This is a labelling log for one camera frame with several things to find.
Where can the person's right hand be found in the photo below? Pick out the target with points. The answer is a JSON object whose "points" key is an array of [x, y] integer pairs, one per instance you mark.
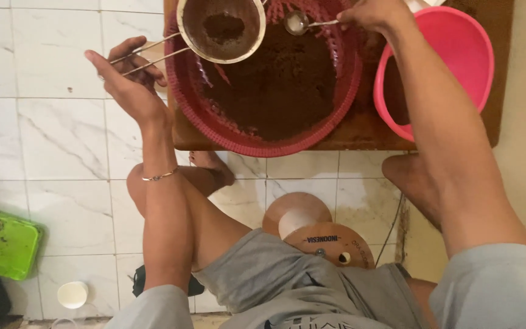
{"points": [[379, 14]]}

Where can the white round cup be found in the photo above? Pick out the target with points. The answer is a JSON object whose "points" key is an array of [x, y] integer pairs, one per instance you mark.
{"points": [[72, 294]]}

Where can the person's right fingers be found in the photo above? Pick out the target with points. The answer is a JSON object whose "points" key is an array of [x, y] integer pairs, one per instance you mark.
{"points": [[349, 16]]}

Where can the heap of brown powder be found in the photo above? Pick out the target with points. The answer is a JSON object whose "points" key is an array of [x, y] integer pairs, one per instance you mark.
{"points": [[276, 96]]}

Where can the person's right leg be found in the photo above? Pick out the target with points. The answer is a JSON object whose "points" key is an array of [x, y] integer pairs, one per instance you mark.
{"points": [[411, 182]]}

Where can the pink plastic basin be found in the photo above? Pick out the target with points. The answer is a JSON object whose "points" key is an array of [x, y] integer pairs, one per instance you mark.
{"points": [[454, 50]]}

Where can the black flat object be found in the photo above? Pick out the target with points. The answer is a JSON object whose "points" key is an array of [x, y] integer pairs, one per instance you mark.
{"points": [[139, 278]]}

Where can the metal spoon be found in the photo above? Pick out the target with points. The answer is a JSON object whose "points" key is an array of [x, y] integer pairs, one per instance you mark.
{"points": [[296, 23]]}

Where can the round metal mesh sieve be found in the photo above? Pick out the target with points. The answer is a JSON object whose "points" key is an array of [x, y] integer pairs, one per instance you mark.
{"points": [[219, 45]]}

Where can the grey shorts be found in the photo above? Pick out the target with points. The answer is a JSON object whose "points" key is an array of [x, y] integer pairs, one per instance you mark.
{"points": [[281, 278]]}

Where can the person's left leg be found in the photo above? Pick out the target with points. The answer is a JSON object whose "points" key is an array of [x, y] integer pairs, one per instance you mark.
{"points": [[212, 224]]}

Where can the green plastic tray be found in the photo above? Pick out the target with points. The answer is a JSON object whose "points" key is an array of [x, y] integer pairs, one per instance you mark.
{"points": [[0, 242]]}

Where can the red perforated plastic basket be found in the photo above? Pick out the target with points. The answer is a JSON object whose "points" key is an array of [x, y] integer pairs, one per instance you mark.
{"points": [[190, 100]]}

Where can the person's left hand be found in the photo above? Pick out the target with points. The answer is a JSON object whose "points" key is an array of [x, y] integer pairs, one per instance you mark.
{"points": [[133, 98]]}

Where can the grey shirt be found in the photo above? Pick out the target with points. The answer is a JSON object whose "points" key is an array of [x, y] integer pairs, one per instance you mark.
{"points": [[496, 288]]}

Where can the brown powder lump in sieve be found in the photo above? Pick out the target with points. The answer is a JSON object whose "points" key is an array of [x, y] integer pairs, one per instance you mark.
{"points": [[223, 27]]}

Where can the person's leg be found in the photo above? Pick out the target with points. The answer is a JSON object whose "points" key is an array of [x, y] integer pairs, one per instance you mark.
{"points": [[411, 182], [212, 224]]}

